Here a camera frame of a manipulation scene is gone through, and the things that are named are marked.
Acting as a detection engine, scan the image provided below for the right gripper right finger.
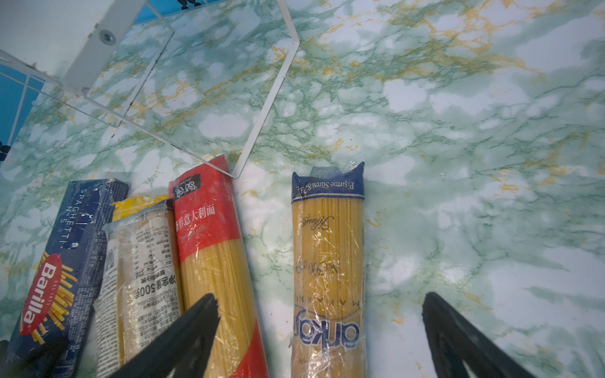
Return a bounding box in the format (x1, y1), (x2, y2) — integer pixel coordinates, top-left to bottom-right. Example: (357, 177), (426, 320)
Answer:
(422, 292), (532, 377)

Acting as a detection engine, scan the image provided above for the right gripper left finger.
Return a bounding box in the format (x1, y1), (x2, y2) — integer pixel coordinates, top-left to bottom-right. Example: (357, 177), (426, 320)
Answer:
(112, 293), (220, 377)

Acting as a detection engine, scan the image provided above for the clear white-label spaghetti bag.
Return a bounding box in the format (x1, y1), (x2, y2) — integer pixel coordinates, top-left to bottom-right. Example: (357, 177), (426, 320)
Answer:
(95, 199), (184, 377)

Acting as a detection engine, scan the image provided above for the red spaghetti bag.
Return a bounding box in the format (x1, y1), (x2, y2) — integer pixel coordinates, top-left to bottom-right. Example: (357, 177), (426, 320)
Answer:
(169, 155), (269, 377)

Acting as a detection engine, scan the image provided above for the blue Barilla spaghetti box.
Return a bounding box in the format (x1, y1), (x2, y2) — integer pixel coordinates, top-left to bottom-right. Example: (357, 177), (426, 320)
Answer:
(1, 179), (129, 377)

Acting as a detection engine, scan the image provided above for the yellow Pastatime spaghetti bag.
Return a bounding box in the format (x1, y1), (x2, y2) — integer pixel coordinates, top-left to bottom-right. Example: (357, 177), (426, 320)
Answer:
(112, 195), (169, 222)

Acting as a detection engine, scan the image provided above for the white two-tier shelf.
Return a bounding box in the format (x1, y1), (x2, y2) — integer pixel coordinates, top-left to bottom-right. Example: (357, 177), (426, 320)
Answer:
(0, 0), (301, 180)

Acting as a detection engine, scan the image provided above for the blue Ankara spaghetti bag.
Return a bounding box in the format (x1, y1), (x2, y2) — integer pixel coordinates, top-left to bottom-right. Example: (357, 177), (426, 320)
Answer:
(291, 162), (366, 377)

